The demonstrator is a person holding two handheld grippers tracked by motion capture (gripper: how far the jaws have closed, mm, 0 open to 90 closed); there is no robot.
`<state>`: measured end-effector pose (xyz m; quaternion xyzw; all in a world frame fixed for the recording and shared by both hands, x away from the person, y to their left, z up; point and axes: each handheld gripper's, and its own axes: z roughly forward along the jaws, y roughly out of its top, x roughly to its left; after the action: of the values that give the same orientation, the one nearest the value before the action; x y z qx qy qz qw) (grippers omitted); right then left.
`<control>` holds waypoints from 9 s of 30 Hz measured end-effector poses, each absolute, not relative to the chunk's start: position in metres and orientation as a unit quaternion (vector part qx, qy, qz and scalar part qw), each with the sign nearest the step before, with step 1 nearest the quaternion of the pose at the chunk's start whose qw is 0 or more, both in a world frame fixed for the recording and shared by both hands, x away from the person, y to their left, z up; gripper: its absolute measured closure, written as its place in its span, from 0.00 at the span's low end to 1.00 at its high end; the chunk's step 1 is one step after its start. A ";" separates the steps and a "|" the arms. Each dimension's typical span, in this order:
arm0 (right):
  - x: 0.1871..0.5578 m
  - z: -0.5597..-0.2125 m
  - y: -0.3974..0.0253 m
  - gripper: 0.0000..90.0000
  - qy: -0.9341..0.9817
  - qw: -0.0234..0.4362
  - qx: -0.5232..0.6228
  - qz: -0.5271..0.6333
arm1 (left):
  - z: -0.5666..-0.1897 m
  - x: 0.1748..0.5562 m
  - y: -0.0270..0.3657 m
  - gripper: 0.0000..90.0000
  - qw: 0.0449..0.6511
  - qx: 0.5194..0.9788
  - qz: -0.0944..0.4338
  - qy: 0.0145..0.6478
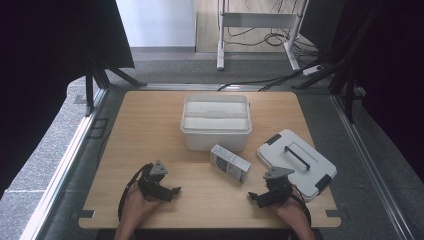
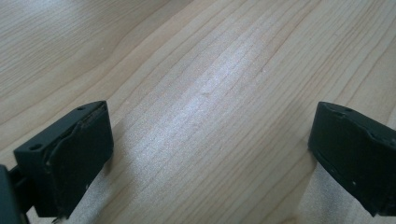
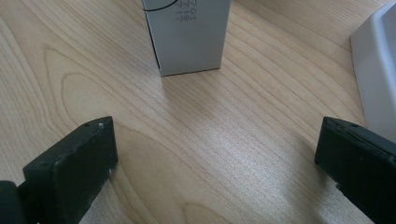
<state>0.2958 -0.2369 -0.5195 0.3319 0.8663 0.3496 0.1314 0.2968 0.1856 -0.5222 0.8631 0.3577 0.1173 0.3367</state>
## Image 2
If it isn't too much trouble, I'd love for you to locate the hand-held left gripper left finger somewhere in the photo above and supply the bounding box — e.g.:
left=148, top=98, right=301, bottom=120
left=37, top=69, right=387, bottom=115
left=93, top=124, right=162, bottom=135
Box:
left=13, top=100, right=115, bottom=220

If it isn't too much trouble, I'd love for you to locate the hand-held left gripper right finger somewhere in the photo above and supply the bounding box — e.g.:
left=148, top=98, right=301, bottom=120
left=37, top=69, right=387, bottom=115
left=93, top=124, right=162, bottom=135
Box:
left=307, top=101, right=396, bottom=217

